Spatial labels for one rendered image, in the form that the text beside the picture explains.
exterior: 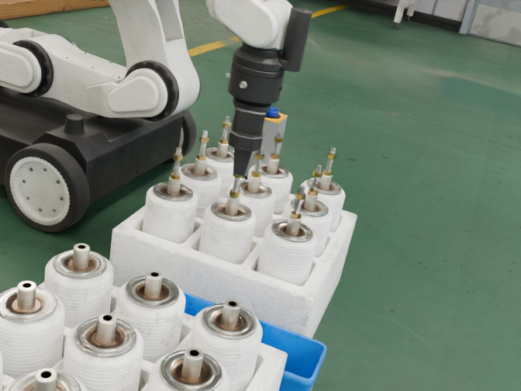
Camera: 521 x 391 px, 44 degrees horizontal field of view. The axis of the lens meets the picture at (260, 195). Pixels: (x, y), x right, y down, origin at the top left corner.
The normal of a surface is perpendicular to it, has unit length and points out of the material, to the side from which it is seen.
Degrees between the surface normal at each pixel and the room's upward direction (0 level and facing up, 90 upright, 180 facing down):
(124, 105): 90
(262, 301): 90
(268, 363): 0
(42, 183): 90
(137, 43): 90
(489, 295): 0
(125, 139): 46
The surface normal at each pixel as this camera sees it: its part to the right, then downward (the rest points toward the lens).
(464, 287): 0.18, -0.89
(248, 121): -0.02, 0.42
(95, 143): 0.78, -0.40
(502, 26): -0.37, 0.33
